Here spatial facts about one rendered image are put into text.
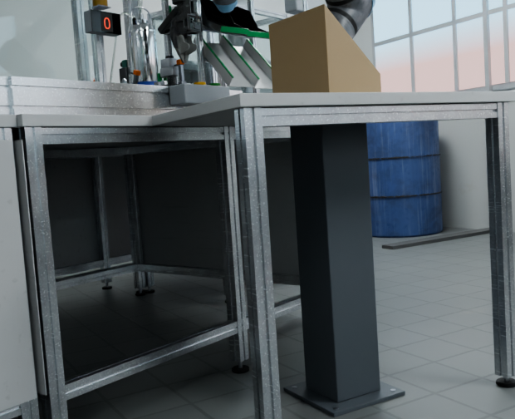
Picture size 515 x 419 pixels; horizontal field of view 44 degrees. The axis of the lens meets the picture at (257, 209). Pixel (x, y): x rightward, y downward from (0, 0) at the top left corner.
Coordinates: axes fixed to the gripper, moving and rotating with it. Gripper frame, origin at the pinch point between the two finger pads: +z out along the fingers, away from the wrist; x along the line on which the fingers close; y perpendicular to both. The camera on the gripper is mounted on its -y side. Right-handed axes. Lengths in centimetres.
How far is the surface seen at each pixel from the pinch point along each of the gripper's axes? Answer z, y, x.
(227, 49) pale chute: -8.2, -9.6, 35.1
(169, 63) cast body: 0.8, -4.4, -2.0
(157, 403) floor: 107, 12, -35
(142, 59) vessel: -17, -82, 55
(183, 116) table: 24, 41, -42
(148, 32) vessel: -30, -79, 58
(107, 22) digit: -13.4, -15.4, -18.6
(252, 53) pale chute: -8, -9, 50
